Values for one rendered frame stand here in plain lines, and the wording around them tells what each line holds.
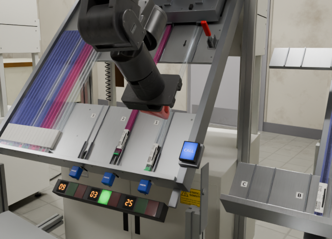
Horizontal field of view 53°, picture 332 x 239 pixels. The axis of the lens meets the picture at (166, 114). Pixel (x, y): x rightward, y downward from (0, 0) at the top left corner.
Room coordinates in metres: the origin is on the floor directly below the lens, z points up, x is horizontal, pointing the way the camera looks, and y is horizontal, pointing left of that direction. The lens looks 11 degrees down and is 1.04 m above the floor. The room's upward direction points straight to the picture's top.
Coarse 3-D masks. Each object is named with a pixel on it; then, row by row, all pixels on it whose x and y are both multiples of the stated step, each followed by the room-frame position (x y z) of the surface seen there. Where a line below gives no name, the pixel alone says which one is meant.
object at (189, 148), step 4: (184, 144) 0.78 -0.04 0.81; (188, 144) 0.78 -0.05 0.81; (192, 144) 0.78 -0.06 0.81; (196, 144) 0.77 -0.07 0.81; (184, 148) 0.78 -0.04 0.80; (188, 148) 0.77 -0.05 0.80; (192, 148) 0.77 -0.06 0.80; (196, 148) 0.77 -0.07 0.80; (184, 152) 0.77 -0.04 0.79; (188, 152) 0.77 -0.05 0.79; (192, 152) 0.76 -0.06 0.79; (180, 156) 0.77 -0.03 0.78; (184, 156) 0.76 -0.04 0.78; (188, 156) 0.76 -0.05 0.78; (192, 156) 0.76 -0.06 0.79
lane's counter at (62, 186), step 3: (60, 183) 0.89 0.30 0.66; (63, 183) 0.89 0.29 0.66; (66, 183) 0.88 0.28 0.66; (60, 186) 0.88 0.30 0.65; (63, 186) 0.88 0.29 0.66; (66, 186) 0.88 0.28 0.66; (57, 189) 0.88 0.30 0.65; (60, 189) 0.87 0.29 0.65; (63, 189) 0.87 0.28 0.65; (60, 192) 0.87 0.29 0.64; (63, 192) 0.87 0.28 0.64
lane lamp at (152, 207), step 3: (150, 201) 0.77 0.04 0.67; (153, 201) 0.76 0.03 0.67; (156, 201) 0.76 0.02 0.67; (150, 204) 0.76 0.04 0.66; (153, 204) 0.76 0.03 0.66; (156, 204) 0.75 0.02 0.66; (147, 207) 0.76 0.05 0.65; (150, 207) 0.75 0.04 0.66; (153, 207) 0.75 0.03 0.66; (156, 207) 0.75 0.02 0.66; (147, 210) 0.75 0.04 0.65; (150, 210) 0.75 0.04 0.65; (153, 210) 0.75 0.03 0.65; (156, 210) 0.74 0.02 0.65; (147, 213) 0.75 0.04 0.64; (150, 213) 0.74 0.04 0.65; (153, 213) 0.74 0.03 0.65
